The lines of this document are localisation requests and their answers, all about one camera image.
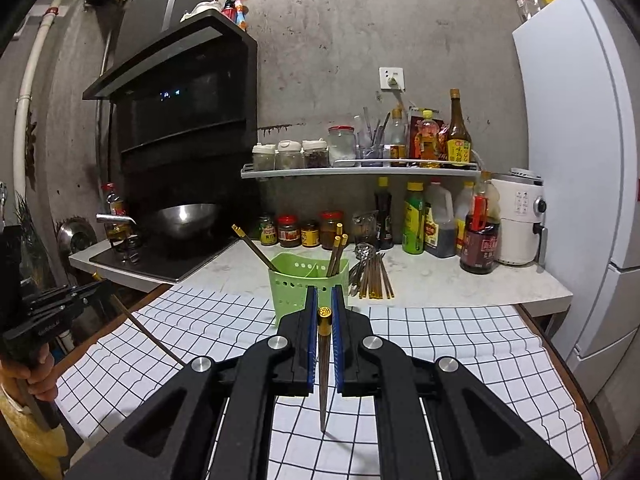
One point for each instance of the steel wok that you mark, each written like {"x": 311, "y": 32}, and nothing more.
{"x": 183, "y": 221}

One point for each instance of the metal wall shelf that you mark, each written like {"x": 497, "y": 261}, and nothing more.
{"x": 378, "y": 167}

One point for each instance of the large dark soy sauce bottle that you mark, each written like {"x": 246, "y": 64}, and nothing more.
{"x": 481, "y": 228}

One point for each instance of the tall brown vinegar bottle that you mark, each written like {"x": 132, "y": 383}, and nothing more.
{"x": 459, "y": 141}

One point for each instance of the green label sauce bottle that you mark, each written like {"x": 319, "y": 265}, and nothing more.
{"x": 413, "y": 228}

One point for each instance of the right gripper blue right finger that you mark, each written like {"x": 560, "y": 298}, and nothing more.
{"x": 434, "y": 420}

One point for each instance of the person's left hand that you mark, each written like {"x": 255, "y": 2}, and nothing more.
{"x": 41, "y": 378}

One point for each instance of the bundle of chopsticks on counter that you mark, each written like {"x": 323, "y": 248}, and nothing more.
{"x": 368, "y": 277}

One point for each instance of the large red lid jar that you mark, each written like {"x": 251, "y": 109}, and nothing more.
{"x": 329, "y": 220}

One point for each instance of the red lid sauce jar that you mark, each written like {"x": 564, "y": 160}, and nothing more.
{"x": 288, "y": 231}

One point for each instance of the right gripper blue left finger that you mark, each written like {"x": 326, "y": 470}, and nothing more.
{"x": 212, "y": 420}

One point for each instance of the small green label jar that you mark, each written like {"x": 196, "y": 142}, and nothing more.
{"x": 268, "y": 232}

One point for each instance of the yellow label sauce jar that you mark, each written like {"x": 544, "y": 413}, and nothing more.
{"x": 310, "y": 234}

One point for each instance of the dark slim soy bottle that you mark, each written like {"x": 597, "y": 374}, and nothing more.
{"x": 383, "y": 204}

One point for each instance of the white refrigerator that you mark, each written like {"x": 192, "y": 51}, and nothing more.
{"x": 580, "y": 70}

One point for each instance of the yellow fleece sleeve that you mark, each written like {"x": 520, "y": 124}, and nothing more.
{"x": 44, "y": 448}

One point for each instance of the white air fryer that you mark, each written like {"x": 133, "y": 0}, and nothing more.
{"x": 523, "y": 235}

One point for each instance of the white wall socket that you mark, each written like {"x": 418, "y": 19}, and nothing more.
{"x": 391, "y": 79}

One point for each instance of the white wall pipe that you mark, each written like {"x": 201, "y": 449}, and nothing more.
{"x": 25, "y": 98}

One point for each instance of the green plastic utensil holder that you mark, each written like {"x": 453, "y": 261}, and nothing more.
{"x": 295, "y": 274}

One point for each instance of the white jug dark liquid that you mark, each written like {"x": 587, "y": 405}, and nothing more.
{"x": 440, "y": 229}

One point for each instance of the black range hood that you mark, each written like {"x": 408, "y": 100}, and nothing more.
{"x": 183, "y": 87}

